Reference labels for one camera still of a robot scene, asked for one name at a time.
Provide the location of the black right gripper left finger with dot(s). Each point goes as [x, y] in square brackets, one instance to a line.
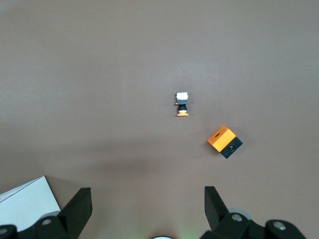
[77, 211]

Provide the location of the orange and black box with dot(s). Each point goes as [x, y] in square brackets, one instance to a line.
[220, 139]

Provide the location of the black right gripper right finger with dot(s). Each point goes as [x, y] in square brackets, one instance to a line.
[216, 214]

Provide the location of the white drawer cabinet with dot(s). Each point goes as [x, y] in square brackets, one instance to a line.
[25, 204]

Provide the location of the yellow push button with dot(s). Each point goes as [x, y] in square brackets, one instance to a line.
[182, 99]

